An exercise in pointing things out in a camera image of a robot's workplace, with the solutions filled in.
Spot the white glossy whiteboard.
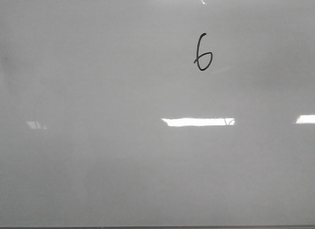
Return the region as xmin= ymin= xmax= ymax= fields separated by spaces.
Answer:
xmin=0 ymin=0 xmax=315 ymax=227

